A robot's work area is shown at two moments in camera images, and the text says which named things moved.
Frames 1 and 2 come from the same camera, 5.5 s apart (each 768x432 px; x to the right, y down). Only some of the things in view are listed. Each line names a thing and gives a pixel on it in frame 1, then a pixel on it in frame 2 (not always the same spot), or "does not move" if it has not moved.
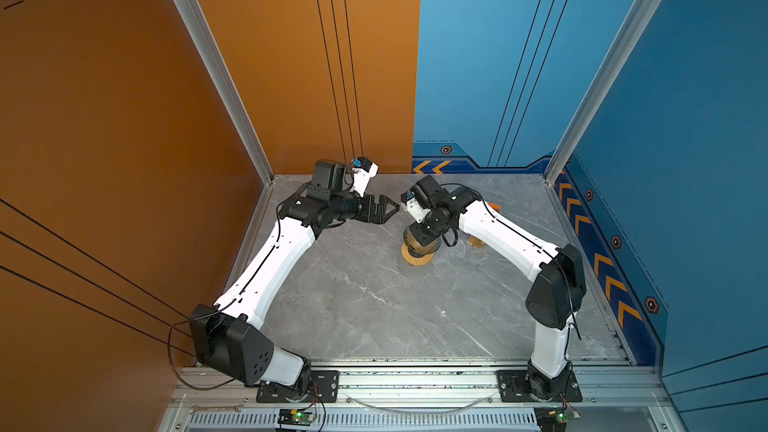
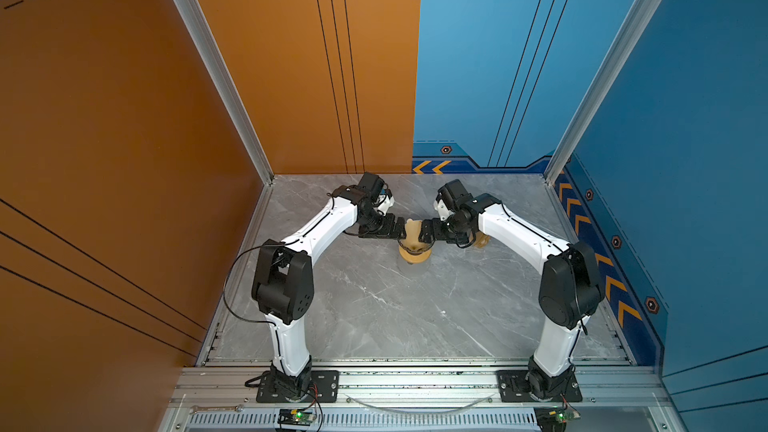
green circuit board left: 296,416 does not move
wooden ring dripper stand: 415,260 does not move
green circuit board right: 555,418 does not move
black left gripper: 379,217 -> 387,231
